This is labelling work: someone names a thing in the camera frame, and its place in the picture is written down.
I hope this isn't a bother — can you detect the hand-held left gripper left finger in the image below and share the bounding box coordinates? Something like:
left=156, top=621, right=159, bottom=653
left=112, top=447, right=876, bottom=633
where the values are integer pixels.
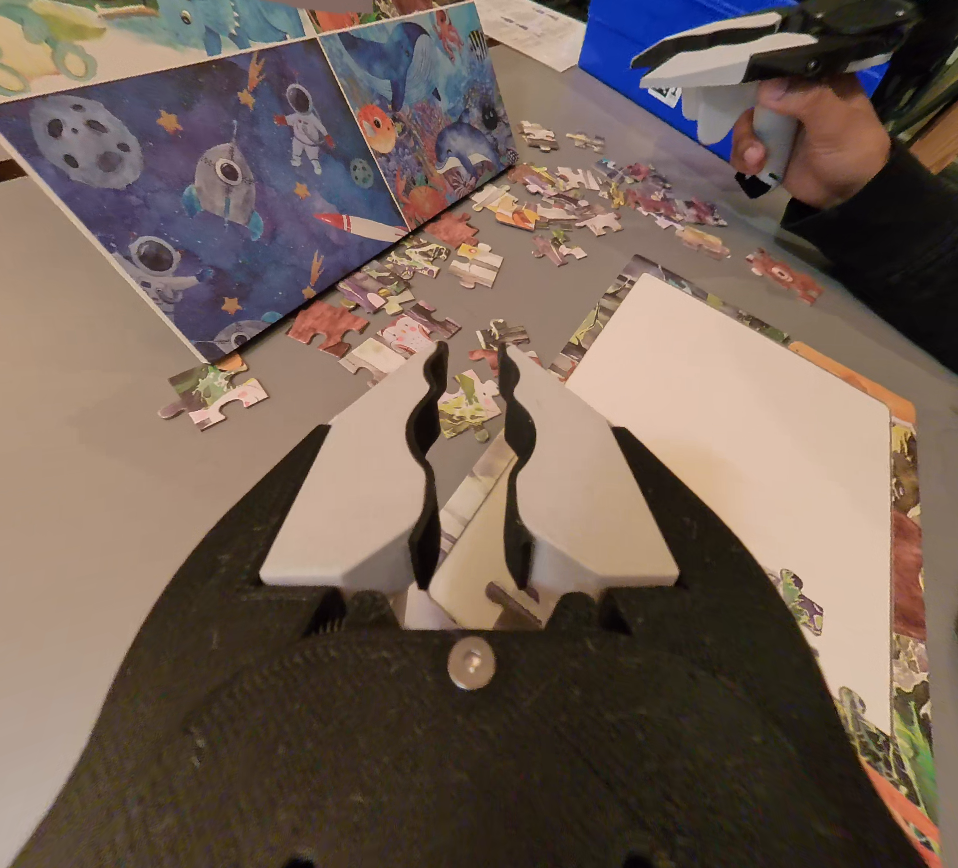
left=256, top=340, right=452, bottom=595

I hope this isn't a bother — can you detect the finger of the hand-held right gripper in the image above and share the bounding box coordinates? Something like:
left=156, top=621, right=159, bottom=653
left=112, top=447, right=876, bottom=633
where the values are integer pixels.
left=630, top=9, right=803, bottom=70
left=638, top=31, right=820, bottom=92

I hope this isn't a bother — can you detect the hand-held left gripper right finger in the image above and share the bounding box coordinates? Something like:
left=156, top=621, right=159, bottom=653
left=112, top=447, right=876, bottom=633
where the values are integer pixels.
left=497, top=344, right=682, bottom=623

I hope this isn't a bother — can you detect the puzzle frame tray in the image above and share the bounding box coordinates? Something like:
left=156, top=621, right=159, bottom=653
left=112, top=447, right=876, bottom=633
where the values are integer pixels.
left=404, top=254, right=946, bottom=865

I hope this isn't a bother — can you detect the pile of puzzle pieces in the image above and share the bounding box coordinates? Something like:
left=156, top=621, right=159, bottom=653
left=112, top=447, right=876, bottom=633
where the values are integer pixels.
left=156, top=119, right=826, bottom=446

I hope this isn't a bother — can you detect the person's right forearm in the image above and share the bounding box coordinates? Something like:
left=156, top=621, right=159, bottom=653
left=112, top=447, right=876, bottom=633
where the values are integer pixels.
left=778, top=140, right=958, bottom=378

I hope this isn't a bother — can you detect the person's right hand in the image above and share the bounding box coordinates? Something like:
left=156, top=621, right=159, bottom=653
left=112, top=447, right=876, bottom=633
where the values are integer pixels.
left=729, top=70, right=897, bottom=212

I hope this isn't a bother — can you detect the blue plastic bin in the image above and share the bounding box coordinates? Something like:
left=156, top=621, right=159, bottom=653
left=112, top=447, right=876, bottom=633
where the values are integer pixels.
left=578, top=0, right=893, bottom=162

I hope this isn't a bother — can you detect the printed paper sheet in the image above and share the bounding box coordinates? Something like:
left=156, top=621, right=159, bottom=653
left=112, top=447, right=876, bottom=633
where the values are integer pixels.
left=468, top=0, right=589, bottom=72

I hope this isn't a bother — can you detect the illustrated puzzle picture board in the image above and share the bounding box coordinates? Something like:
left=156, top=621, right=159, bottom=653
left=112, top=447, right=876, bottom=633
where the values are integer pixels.
left=0, top=0, right=519, bottom=364

